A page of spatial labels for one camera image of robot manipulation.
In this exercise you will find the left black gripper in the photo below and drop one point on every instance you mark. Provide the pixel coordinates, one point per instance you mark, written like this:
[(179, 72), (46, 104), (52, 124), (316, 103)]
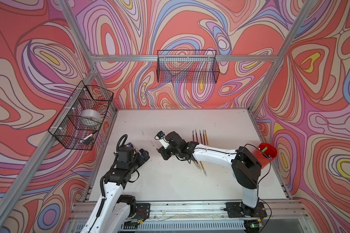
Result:
[(141, 160)]

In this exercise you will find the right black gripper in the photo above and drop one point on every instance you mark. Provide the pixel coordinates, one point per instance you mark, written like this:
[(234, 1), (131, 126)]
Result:
[(163, 151)]

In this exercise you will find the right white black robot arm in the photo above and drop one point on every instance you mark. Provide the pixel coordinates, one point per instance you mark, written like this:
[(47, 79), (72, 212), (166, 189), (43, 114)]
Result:
[(246, 167)]

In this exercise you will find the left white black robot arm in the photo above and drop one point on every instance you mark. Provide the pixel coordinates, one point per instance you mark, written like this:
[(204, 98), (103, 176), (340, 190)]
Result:
[(113, 207)]

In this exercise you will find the small object in left basket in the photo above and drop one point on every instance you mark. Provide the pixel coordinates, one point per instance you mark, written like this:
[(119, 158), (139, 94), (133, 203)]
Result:
[(87, 140)]

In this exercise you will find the red plastic cup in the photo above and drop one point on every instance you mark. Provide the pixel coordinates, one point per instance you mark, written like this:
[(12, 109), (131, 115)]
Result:
[(265, 153)]

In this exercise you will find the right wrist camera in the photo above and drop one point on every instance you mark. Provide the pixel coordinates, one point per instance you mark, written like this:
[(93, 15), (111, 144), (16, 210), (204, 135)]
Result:
[(161, 137)]

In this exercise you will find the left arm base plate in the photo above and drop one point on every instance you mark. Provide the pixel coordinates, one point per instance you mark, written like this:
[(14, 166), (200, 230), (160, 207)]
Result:
[(142, 212)]

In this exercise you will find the grey duct tape roll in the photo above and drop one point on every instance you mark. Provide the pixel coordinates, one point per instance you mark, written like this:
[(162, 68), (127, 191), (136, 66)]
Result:
[(90, 118)]

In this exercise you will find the black wire basket left wall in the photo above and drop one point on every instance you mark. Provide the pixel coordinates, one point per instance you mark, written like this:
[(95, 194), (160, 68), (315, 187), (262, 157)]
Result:
[(67, 129)]

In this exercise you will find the black wire basket wall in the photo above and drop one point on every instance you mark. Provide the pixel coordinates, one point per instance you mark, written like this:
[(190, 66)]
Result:
[(67, 129), (187, 66)]

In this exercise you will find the black wire basket back wall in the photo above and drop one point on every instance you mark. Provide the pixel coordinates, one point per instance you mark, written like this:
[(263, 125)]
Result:
[(187, 66)]

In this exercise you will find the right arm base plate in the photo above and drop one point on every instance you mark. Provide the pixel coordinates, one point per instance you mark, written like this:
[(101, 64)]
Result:
[(239, 210)]

